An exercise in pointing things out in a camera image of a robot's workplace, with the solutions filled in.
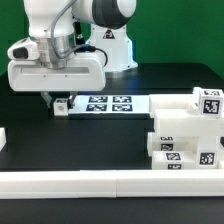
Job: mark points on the white cube nut with marker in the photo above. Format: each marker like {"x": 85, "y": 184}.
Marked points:
{"x": 211, "y": 102}

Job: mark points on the white marker base sheet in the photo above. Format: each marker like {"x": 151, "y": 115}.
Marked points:
{"x": 111, "y": 104}

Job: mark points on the white U-shaped fence frame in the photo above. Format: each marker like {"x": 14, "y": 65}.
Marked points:
{"x": 111, "y": 184}

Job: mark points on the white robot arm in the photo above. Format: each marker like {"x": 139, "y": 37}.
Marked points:
{"x": 72, "y": 45}

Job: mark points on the white chair backrest frame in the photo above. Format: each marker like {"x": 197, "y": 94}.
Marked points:
{"x": 178, "y": 115}

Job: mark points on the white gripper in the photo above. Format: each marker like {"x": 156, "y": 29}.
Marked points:
{"x": 26, "y": 72}

